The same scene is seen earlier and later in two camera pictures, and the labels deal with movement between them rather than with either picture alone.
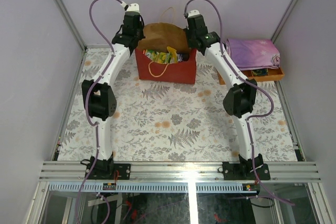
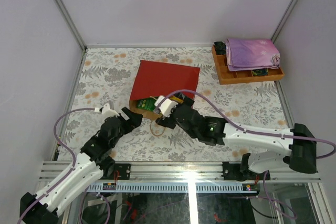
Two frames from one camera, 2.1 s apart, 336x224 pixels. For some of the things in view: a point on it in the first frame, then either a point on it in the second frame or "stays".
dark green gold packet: [260, 72] stays
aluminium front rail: [180, 172] stays
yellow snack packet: [174, 52] to [176, 99]
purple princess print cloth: [249, 54] stays
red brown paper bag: [159, 35] to [154, 79]
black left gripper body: [132, 19] to [125, 118]
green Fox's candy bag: [158, 56] to [148, 104]
